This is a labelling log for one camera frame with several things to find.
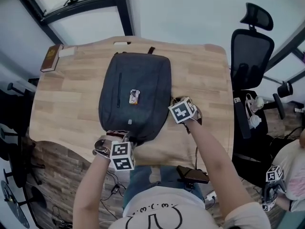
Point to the white round container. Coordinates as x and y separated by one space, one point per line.
255 121

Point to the dark grey backpack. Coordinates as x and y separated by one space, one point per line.
143 75

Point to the person's right forearm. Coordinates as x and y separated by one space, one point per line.
214 156

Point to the black round disc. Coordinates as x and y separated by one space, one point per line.
13 204

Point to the person's left forearm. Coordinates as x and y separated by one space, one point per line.
90 187

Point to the person's blue jeans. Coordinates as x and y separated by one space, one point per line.
140 182

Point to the black box under desk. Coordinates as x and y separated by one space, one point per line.
191 174

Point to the black mesh office chair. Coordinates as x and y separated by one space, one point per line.
252 54

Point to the black cylindrical cup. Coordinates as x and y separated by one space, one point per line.
284 89

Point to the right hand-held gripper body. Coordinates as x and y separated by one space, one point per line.
182 111

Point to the black side chair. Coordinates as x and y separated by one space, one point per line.
16 128

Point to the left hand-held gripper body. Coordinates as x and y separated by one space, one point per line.
121 156

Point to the black power adapter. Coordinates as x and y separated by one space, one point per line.
116 189

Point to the person's white printed shirt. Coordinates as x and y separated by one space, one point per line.
190 213

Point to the white power strip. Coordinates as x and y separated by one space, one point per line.
211 196

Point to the brown hardcover book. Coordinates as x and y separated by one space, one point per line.
51 58

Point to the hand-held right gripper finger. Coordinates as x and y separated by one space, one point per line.
177 100

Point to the small colourful badge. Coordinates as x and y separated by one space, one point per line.
134 96

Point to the black window frame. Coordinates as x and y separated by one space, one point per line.
124 13

